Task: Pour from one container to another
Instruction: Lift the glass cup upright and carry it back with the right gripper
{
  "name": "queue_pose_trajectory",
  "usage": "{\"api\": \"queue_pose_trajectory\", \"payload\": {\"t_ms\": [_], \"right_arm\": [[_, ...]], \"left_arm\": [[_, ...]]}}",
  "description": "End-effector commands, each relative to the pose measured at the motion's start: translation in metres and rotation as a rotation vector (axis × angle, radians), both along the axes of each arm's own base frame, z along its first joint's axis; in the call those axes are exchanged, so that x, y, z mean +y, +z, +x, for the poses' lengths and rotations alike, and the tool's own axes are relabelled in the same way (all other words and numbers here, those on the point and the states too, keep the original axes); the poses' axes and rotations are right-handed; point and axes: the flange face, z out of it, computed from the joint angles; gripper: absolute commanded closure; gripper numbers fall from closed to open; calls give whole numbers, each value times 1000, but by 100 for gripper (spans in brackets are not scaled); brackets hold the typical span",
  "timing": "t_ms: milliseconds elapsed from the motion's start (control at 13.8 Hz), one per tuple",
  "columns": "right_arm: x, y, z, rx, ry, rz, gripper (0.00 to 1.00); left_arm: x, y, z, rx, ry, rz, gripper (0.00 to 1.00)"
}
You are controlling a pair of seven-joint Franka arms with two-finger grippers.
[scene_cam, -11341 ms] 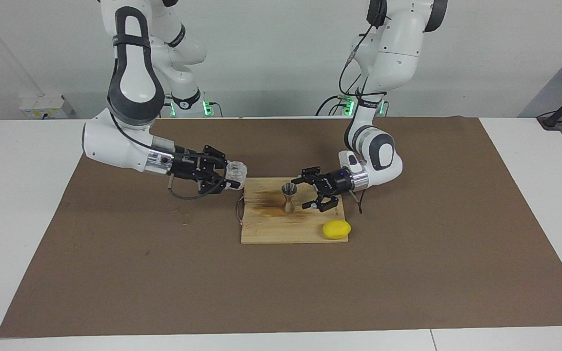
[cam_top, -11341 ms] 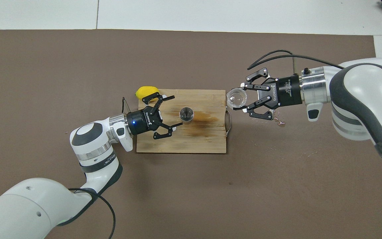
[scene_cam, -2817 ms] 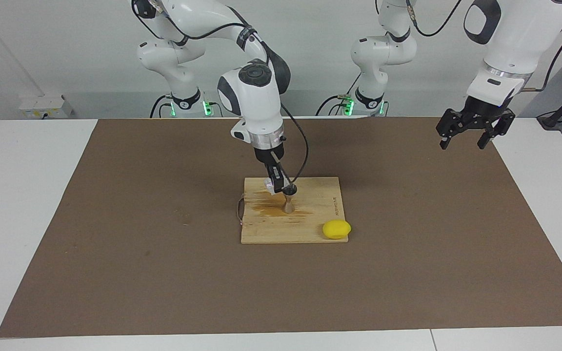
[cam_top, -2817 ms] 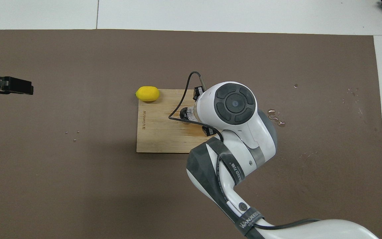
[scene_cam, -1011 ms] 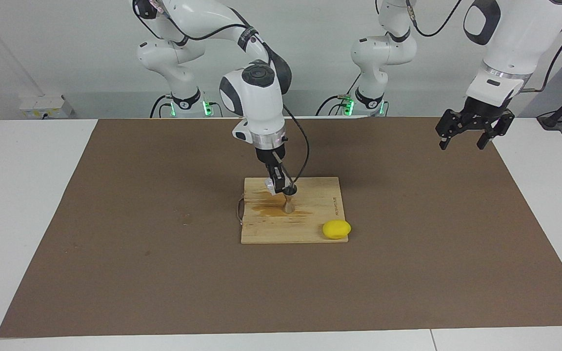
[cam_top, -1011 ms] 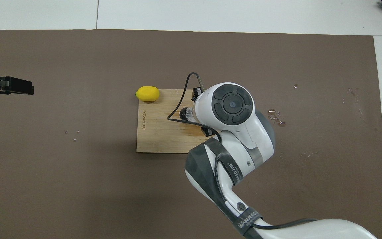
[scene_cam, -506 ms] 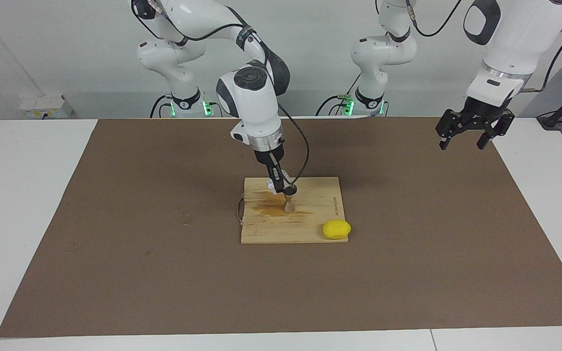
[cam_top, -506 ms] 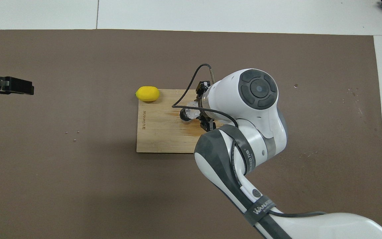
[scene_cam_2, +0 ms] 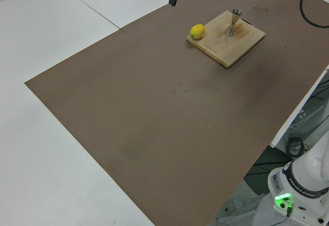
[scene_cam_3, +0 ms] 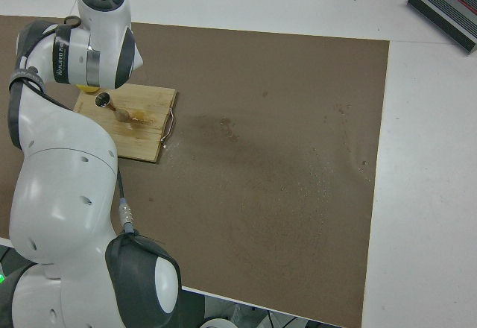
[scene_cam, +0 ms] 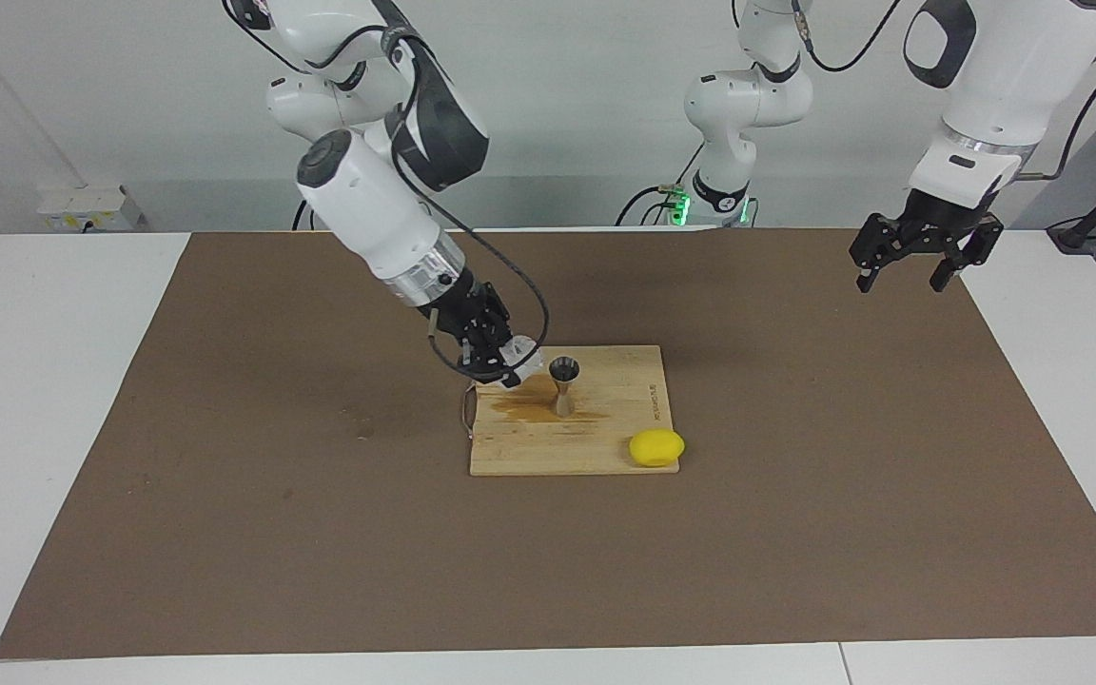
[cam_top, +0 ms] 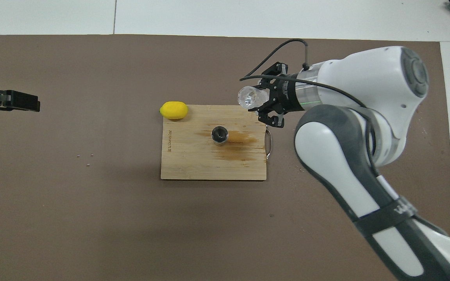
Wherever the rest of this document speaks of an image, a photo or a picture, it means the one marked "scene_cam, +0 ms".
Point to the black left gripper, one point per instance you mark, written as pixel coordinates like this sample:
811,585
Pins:
943,217

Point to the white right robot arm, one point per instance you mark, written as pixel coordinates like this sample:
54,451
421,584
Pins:
367,200

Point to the brown table mat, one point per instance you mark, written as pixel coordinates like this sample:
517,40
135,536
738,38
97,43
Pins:
225,552

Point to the wooden cutting board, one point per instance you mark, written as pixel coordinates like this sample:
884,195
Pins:
605,438

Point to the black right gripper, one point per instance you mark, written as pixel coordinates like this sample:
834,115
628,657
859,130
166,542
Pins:
467,306

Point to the clear plastic cup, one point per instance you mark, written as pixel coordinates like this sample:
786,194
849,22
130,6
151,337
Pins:
524,357

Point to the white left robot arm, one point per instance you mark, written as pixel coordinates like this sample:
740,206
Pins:
748,95

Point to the steel jigger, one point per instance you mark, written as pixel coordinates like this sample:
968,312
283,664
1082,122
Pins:
563,385

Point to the yellow lemon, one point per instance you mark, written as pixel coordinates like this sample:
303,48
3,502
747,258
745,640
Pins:
655,448

